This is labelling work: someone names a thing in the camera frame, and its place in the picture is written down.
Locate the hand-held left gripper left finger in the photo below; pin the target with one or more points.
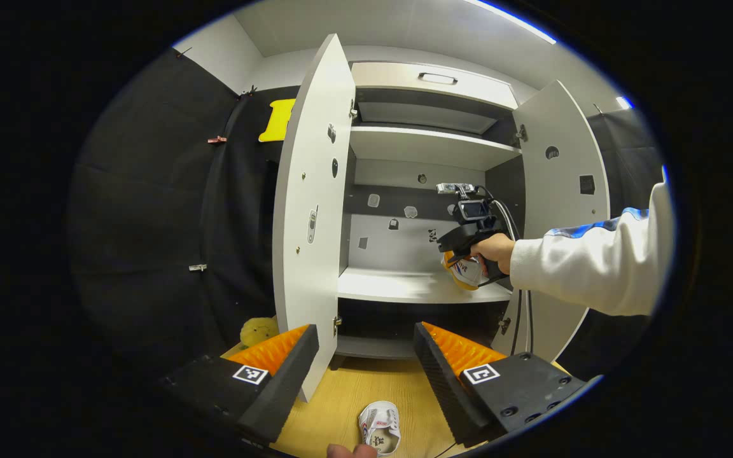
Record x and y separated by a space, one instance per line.
284 388

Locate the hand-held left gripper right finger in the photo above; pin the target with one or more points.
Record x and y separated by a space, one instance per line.
446 381

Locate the white canvas shoe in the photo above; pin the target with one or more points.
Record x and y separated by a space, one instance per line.
468 273
382 420

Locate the white shoe cabinet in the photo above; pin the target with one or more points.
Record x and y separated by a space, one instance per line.
424 146

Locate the white shoe cabinet door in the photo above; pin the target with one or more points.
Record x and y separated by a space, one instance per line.
306 305
557 191

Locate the beige cabinet drawer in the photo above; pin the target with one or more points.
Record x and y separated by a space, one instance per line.
392 79

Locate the yellow plush toy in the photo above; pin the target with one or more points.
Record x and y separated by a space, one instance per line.
258 331

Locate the silver cloth clip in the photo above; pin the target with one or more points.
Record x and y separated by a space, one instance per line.
198 268

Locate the black backdrop cloth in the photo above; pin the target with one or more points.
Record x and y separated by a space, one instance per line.
150 222
627 146

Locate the red cloth clip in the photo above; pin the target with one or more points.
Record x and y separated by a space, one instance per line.
217 139

